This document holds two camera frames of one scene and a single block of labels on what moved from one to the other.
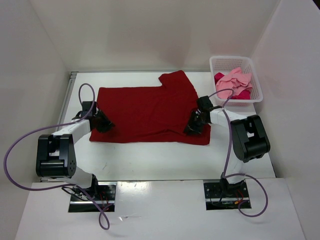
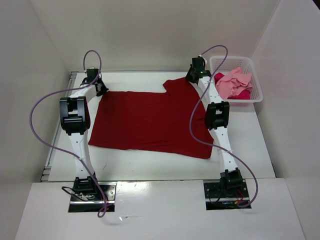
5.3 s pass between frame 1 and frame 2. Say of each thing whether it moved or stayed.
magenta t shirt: stayed
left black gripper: moved
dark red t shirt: moved
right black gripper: moved
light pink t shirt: stayed
